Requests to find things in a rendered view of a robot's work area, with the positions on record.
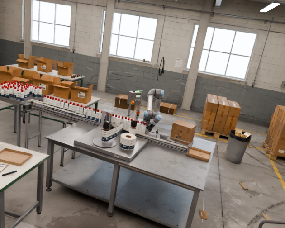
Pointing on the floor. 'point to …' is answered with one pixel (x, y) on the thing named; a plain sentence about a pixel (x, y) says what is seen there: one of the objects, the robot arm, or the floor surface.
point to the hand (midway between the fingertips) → (145, 132)
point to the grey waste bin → (235, 150)
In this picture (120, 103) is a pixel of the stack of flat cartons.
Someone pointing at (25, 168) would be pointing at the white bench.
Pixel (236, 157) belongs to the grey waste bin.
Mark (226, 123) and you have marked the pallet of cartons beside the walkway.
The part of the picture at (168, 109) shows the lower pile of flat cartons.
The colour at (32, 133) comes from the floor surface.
